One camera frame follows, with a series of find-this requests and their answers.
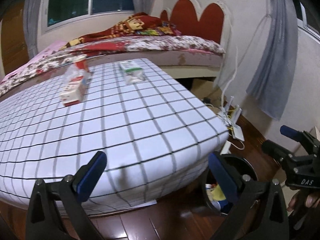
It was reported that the yellow cloth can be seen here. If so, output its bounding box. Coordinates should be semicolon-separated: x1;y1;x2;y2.
211;185;226;202

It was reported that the black trash bin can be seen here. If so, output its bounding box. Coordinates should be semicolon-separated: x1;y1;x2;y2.
204;153;258;216

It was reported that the person right hand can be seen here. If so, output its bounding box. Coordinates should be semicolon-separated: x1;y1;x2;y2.
287;191;319;212

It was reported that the white power strip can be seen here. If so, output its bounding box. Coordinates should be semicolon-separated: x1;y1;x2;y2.
220;141;231;155

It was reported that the white modem box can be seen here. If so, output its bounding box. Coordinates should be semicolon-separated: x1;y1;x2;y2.
232;125;245;142

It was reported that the white router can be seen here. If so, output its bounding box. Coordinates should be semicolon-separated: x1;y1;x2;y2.
217;96;242;131

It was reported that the grey hanging curtain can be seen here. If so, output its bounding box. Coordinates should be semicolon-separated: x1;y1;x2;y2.
247;0;298;121

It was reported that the white grid tablecloth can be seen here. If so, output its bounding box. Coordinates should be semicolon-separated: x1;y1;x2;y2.
1;59;228;215

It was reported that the cardboard box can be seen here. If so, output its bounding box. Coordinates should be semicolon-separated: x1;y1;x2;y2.
191;79;222;107

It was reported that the red white carton box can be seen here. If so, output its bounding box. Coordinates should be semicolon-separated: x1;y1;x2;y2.
60;76;88;107

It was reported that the clear plastic bag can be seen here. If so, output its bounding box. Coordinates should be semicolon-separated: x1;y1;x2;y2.
63;64;92;85

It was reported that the red paper cup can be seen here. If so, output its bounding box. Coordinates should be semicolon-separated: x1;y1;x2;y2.
73;55;89;72

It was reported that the green white medicine box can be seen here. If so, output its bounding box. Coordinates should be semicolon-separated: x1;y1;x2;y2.
119;60;145;85

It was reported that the bed with floral sheet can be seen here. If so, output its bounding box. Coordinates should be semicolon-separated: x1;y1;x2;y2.
1;35;225;96

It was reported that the red white headboard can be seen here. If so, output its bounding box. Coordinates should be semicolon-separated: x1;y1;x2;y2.
160;0;231;48

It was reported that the brown wooden door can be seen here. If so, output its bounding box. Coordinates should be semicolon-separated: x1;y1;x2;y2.
1;0;29;75

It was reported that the red patterned blanket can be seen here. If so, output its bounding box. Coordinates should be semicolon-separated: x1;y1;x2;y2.
59;12;181;50

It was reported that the window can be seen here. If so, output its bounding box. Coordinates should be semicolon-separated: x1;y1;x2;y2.
41;0;134;34

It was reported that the grey left curtain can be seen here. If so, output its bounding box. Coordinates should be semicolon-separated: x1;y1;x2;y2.
23;0;41;60

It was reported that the white power cable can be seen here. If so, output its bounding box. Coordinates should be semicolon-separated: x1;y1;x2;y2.
221;44;241;111

